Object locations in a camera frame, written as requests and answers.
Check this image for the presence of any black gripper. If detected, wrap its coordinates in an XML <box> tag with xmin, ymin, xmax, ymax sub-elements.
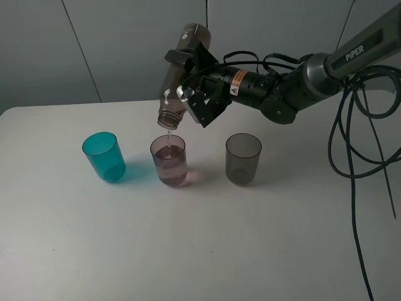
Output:
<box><xmin>165</xmin><ymin>42</ymin><xmax>232</xmax><ymax>105</ymax></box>

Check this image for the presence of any brown translucent water bottle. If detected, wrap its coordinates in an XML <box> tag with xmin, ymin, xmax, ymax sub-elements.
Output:
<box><xmin>157</xmin><ymin>23</ymin><xmax>211</xmax><ymax>130</ymax></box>

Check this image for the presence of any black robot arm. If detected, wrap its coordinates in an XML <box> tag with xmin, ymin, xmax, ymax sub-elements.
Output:
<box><xmin>165</xmin><ymin>6</ymin><xmax>400</xmax><ymax>127</ymax></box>

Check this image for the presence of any pink translucent plastic cup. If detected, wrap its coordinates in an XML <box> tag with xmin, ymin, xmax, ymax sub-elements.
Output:
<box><xmin>150</xmin><ymin>134</ymin><xmax>187</xmax><ymax>187</ymax></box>

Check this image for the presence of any grey translucent plastic cup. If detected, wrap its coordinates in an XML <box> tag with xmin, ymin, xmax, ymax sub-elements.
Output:
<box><xmin>226</xmin><ymin>133</ymin><xmax>262</xmax><ymax>186</ymax></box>

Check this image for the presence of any teal plastic cup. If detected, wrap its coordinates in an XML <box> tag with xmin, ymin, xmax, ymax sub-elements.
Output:
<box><xmin>82</xmin><ymin>132</ymin><xmax>126</xmax><ymax>182</ymax></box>

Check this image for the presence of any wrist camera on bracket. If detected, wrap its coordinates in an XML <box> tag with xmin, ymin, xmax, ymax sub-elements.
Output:
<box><xmin>176</xmin><ymin>81</ymin><xmax>232</xmax><ymax>128</ymax></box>

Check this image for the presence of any black cable bundle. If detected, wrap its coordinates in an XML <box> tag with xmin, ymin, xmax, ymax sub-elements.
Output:
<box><xmin>180</xmin><ymin>50</ymin><xmax>401</xmax><ymax>301</ymax></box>

